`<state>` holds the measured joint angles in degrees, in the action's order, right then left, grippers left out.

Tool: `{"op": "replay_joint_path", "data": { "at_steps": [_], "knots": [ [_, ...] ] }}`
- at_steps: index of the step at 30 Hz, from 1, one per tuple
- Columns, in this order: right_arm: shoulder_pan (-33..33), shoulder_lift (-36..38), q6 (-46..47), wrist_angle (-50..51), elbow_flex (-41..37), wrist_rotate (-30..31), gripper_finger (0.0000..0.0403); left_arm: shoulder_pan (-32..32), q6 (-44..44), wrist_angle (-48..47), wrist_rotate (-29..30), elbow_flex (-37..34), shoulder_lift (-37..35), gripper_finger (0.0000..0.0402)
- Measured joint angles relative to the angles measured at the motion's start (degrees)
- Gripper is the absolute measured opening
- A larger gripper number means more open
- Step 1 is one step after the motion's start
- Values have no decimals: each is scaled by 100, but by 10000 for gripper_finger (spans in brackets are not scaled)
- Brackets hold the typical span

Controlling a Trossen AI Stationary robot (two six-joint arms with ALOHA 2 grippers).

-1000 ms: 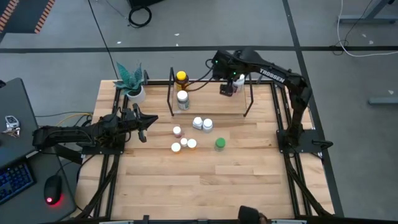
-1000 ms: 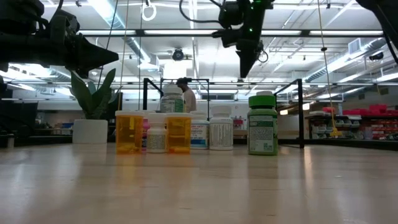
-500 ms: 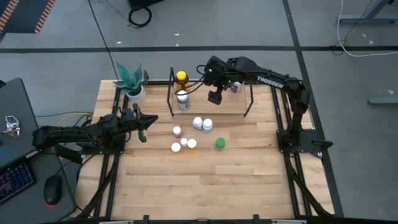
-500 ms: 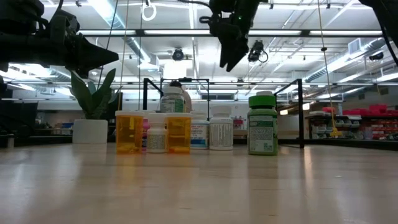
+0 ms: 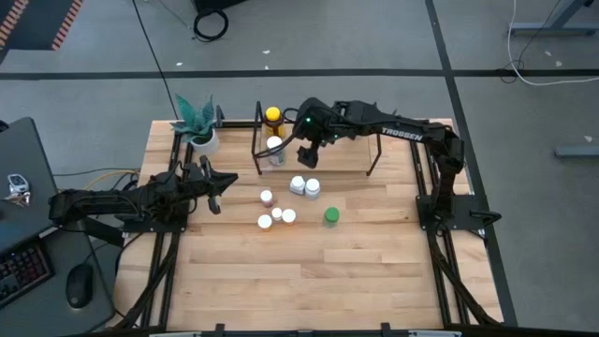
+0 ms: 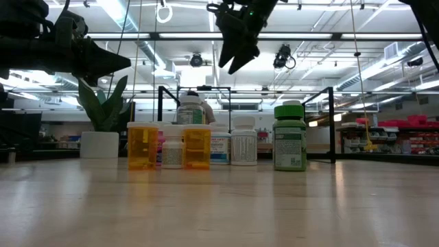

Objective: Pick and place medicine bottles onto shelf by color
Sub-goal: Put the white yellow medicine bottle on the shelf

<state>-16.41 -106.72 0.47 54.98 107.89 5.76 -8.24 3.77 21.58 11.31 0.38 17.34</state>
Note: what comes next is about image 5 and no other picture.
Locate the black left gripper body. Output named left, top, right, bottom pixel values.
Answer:
left=194, top=154, right=222, bottom=215

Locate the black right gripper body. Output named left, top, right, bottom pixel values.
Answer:
left=297, top=139, right=329, bottom=169

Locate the large bottle green orange label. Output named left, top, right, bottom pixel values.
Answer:
left=265, top=135, right=286, bottom=168

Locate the brown bottle yellow cap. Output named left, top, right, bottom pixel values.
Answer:
left=262, top=106, right=285, bottom=139

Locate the green cap bottle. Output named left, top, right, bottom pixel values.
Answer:
left=323, top=206, right=342, bottom=229

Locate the teal plant in white pot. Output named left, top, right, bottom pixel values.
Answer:
left=170, top=93, right=221, bottom=154

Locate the black computer mouse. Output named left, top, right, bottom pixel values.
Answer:
left=65, top=262, right=95, bottom=310

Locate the black equipment base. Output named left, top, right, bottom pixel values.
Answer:
left=194, top=0, right=249, bottom=13

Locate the grey desk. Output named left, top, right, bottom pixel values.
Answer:
left=0, top=116, right=116, bottom=337

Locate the key fob with keys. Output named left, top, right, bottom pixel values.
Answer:
left=3, top=173, right=33, bottom=208

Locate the backlit black keyboard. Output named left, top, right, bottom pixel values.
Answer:
left=0, top=241, right=55, bottom=310

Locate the black mat orange striped edge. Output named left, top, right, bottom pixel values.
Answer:
left=0, top=0, right=85, bottom=51

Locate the grey metal desk foot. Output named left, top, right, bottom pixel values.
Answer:
left=554, top=146, right=599, bottom=159
left=508, top=0, right=599, bottom=37

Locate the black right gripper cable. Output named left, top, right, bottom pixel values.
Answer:
left=266, top=106, right=305, bottom=155

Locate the yellow cable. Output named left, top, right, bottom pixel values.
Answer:
left=81, top=170, right=141, bottom=192

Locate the long black floor cable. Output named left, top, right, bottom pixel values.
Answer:
left=131, top=0, right=181, bottom=121

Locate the coiled black cable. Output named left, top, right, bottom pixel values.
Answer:
left=192, top=7, right=230, bottom=43

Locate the thin black looped cable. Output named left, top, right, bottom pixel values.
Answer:
left=499, top=0, right=562, bottom=84

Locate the white floor cable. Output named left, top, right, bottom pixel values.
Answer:
left=506, top=0, right=599, bottom=88

